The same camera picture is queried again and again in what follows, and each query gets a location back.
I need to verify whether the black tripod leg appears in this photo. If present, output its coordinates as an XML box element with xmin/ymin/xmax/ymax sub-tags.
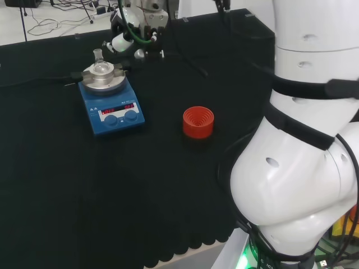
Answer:
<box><xmin>79</xmin><ymin>0</ymin><xmax>95</xmax><ymax>25</ymax></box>

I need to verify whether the black heater power cable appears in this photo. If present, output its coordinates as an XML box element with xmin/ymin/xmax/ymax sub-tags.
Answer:
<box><xmin>0</xmin><ymin>71</ymin><xmax>82</xmax><ymax>86</ymax></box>

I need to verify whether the clear round-bottom glass flask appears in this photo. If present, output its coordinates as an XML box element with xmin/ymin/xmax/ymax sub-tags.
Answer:
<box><xmin>92</xmin><ymin>48</ymin><xmax>111</xmax><ymax>75</ymax></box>

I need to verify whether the black floor cable tangle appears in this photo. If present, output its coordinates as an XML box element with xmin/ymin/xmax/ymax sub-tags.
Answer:
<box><xmin>27</xmin><ymin>0</ymin><xmax>98</xmax><ymax>36</ymax></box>

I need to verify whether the heater with blue base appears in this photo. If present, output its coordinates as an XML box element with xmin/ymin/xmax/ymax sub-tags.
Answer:
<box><xmin>77</xmin><ymin>63</ymin><xmax>146</xmax><ymax>139</ymax></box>

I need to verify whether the yellow stop button box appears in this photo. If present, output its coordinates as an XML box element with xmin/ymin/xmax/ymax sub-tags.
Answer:
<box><xmin>330</xmin><ymin>206</ymin><xmax>359</xmax><ymax>245</ymax></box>

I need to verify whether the black cable on cloth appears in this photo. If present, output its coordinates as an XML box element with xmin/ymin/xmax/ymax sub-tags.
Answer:
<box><xmin>165</xmin><ymin>0</ymin><xmax>209</xmax><ymax>77</ymax></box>

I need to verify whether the black box on floor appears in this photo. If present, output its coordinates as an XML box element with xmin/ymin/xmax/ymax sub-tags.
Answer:
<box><xmin>4</xmin><ymin>0</ymin><xmax>43</xmax><ymax>9</ymax></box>

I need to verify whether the white power strip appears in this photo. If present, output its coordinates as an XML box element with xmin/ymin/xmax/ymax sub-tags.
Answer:
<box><xmin>95</xmin><ymin>6</ymin><xmax>114</xmax><ymax>20</ymax></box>

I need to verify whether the green cable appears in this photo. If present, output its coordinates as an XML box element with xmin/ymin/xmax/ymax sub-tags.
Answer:
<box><xmin>117</xmin><ymin>0</ymin><xmax>154</xmax><ymax>44</ymax></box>

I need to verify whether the black bench cloth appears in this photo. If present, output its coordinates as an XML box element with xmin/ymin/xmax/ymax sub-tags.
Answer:
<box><xmin>0</xmin><ymin>8</ymin><xmax>277</xmax><ymax>269</ymax></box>

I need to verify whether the red ridged plastic ring holder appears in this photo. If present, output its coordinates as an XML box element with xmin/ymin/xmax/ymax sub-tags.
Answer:
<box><xmin>182</xmin><ymin>106</ymin><xmax>215</xmax><ymax>140</ymax></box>

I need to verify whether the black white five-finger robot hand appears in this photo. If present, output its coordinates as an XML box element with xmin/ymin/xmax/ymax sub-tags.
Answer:
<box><xmin>102</xmin><ymin>7</ymin><xmax>169</xmax><ymax>60</ymax></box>

